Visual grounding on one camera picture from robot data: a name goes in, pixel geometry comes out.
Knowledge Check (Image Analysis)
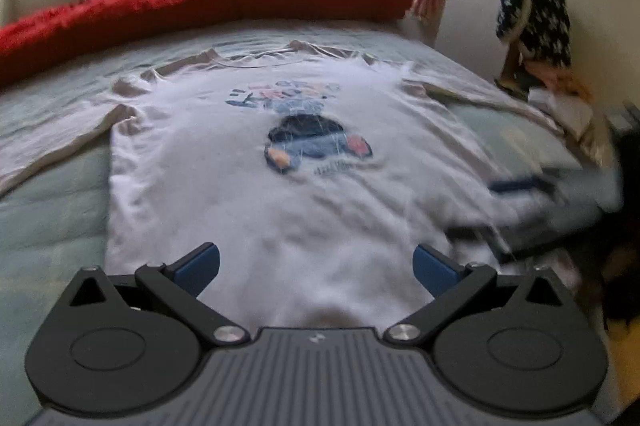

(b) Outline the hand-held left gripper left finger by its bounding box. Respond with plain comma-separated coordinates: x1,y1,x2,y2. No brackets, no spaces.
69,242,251,348

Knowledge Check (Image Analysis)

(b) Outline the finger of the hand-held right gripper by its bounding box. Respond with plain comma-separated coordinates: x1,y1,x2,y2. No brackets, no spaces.
444,223,514,263
487,173,558,199

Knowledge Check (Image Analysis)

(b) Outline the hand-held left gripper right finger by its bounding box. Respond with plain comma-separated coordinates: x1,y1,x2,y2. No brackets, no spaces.
384,243,572,348

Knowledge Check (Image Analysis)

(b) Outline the white printed t-shirt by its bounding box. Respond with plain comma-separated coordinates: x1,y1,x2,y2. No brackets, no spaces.
0,40,567,332

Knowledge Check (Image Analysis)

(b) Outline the pile of clothes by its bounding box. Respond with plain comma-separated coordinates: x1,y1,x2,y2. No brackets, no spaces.
500,56,619,169

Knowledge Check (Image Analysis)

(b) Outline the wooden chair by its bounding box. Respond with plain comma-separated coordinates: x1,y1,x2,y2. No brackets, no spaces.
495,30,536,94

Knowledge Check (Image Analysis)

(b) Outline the black star-print fleece jacket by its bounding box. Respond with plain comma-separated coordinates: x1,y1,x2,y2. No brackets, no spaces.
495,0,572,69

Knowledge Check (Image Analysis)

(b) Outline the red duvet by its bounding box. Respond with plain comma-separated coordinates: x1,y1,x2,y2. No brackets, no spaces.
0,0,415,89

